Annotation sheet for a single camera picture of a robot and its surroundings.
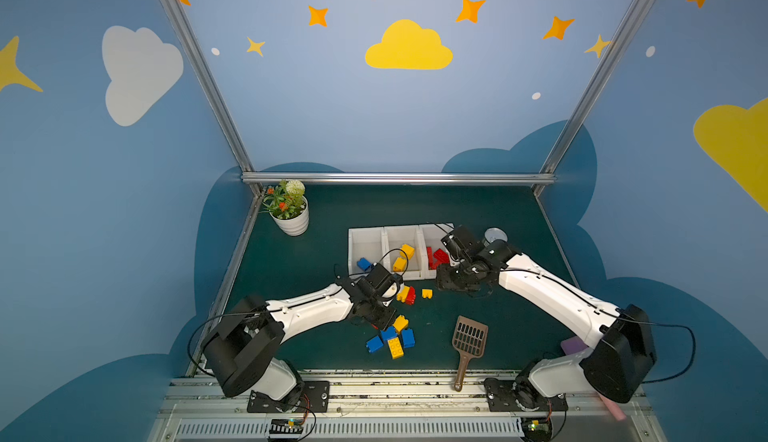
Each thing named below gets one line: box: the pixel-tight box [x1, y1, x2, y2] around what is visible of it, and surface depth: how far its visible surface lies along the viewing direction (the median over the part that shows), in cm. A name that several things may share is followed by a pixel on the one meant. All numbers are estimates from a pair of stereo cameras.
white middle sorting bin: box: [382, 225, 425, 280], surface depth 100 cm
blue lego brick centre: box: [380, 326, 399, 342], surface depth 85 cm
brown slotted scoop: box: [452, 315, 489, 392], surface depth 86 cm
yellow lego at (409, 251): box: [400, 244, 415, 260], surface depth 103 cm
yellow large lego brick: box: [396, 285, 410, 303], surface depth 92 cm
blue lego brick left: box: [366, 335, 383, 353], surface depth 84 cm
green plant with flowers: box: [259, 180, 306, 220], surface depth 98 cm
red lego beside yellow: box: [405, 286, 417, 306], surface depth 92 cm
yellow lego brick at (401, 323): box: [393, 314, 409, 332], surface depth 86 cm
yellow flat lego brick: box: [387, 337, 404, 359], surface depth 82 cm
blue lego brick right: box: [402, 328, 415, 349], surface depth 84 cm
